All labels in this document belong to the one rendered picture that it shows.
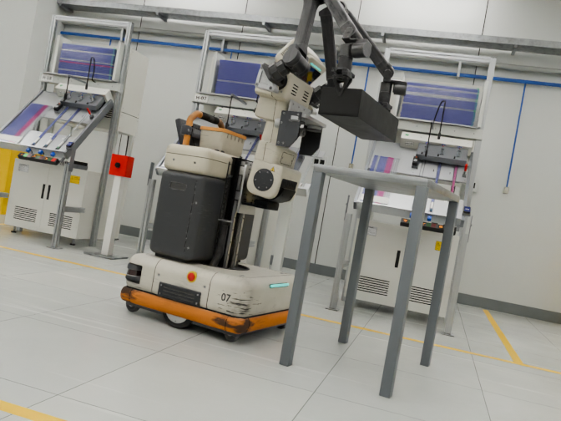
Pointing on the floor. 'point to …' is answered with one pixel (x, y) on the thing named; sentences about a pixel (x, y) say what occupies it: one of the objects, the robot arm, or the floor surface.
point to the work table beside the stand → (420, 188)
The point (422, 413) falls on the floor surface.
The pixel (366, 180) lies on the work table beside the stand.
